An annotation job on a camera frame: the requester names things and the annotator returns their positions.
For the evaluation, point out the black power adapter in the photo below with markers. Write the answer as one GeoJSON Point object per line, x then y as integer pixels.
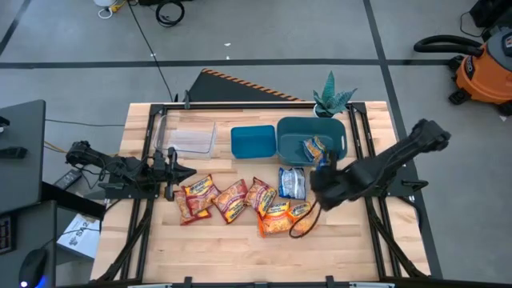
{"type": "Point", "coordinates": [68, 179]}

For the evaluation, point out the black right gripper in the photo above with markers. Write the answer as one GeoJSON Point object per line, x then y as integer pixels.
{"type": "Point", "coordinates": [330, 188]}

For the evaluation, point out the orange Maruchan chicken ramen pack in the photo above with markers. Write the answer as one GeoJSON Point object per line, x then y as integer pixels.
{"type": "Point", "coordinates": [302, 212]}
{"type": "Point", "coordinates": [276, 220]}

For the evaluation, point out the dark grey desk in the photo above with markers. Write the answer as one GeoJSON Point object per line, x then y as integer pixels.
{"type": "Point", "coordinates": [20, 180]}

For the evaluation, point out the black aluminium table frame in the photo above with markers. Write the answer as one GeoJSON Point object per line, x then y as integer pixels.
{"type": "Point", "coordinates": [240, 105]}

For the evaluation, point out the blue white Maruchan ramen pack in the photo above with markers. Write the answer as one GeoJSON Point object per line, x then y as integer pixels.
{"type": "Point", "coordinates": [292, 183]}

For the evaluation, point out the white printed cardboard box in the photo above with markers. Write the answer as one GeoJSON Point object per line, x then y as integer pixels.
{"type": "Point", "coordinates": [80, 236]}

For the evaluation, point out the green potted plant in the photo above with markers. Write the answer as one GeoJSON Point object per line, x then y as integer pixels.
{"type": "Point", "coordinates": [330, 100]}

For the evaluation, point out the clear plastic bin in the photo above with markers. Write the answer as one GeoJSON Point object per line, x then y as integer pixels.
{"type": "Point", "coordinates": [192, 140]}

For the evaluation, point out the orange shop vacuum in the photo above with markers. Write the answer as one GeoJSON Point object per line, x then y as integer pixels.
{"type": "Point", "coordinates": [484, 76]}

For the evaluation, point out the large teal bin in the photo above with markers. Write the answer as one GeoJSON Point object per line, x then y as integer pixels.
{"type": "Point", "coordinates": [296, 136]}

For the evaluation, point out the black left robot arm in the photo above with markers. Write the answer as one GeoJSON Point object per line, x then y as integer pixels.
{"type": "Point", "coordinates": [120, 166]}

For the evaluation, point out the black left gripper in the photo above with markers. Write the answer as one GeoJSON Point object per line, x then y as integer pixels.
{"type": "Point", "coordinates": [170, 188]}

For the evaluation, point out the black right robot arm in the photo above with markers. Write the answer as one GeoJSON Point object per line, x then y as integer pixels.
{"type": "Point", "coordinates": [384, 168]}

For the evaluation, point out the red Maruchan ramen pack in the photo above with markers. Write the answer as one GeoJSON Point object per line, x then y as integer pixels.
{"type": "Point", "coordinates": [260, 196]}
{"type": "Point", "coordinates": [200, 194]}
{"type": "Point", "coordinates": [231, 200]}
{"type": "Point", "coordinates": [184, 214]}

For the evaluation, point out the black mat with hazard stripe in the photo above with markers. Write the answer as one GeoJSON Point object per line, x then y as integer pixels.
{"type": "Point", "coordinates": [224, 90]}

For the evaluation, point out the black computer mouse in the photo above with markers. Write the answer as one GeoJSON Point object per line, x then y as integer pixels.
{"type": "Point", "coordinates": [34, 266]}

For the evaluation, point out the black equipment case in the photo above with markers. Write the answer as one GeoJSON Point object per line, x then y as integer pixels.
{"type": "Point", "coordinates": [494, 12]}

